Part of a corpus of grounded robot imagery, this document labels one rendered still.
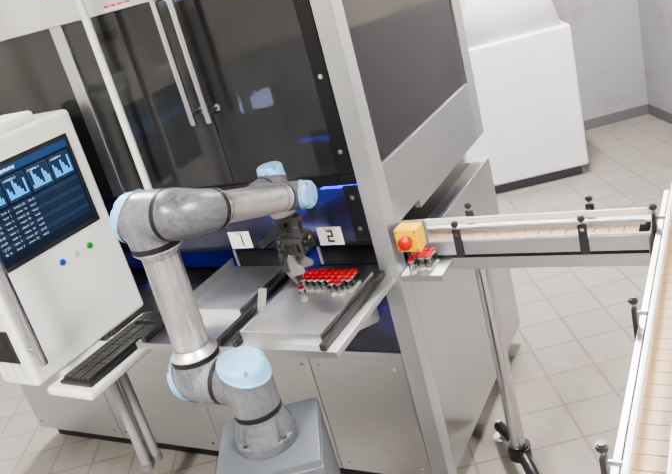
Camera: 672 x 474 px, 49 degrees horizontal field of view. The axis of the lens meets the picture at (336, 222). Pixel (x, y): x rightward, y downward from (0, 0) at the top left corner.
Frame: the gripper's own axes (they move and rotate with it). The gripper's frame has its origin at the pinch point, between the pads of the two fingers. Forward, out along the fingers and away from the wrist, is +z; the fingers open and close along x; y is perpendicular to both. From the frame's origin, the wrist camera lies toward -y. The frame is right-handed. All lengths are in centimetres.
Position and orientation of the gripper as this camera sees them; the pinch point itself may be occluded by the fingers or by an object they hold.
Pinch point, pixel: (296, 277)
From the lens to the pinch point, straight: 215.4
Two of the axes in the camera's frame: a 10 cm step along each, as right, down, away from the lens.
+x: 4.4, -4.3, 7.9
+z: 2.5, 9.0, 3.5
